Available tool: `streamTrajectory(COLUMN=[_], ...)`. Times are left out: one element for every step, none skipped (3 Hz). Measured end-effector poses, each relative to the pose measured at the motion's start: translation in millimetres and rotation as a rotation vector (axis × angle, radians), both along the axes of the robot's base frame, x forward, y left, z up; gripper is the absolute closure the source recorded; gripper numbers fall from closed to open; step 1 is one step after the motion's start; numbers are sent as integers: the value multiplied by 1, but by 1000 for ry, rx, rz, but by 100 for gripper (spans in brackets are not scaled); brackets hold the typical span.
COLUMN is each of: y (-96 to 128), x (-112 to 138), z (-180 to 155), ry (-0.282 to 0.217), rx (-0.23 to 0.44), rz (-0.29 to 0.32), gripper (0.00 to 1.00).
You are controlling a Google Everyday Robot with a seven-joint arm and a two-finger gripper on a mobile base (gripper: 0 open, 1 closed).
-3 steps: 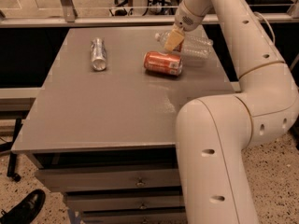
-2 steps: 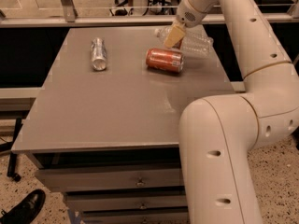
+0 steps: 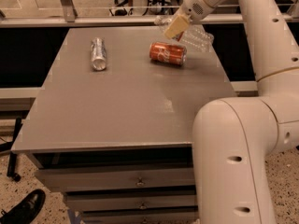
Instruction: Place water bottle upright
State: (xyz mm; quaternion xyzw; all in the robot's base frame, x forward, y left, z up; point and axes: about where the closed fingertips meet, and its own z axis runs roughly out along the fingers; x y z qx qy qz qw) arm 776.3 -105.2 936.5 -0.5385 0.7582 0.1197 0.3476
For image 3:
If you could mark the metal guard rail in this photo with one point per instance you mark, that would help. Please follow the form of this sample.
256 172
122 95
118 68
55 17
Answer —
82 13

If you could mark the top grey drawer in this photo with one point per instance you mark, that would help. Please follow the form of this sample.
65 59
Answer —
116 177

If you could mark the silver aluminium can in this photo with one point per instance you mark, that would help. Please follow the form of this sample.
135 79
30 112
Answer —
98 54

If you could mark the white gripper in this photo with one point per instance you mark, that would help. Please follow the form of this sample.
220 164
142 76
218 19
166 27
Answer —
193 7

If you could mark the middle grey drawer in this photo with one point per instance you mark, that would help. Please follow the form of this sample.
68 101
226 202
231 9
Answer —
131 200

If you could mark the black leather shoe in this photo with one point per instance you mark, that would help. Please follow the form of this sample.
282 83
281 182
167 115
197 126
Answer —
26 211

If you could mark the clear plastic water bottle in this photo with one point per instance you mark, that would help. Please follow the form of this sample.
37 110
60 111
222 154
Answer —
195 37

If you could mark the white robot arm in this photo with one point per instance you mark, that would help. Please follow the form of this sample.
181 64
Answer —
232 136

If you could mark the grey drawer cabinet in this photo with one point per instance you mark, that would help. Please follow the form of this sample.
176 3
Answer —
135 112

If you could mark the orange soda can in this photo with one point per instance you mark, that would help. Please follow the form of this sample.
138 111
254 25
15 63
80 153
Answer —
167 53

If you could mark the grey drawer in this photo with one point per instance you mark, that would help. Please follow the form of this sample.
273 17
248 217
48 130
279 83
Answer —
131 200
134 216
116 177

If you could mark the bottom grey drawer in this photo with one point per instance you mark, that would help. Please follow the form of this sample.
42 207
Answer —
134 216

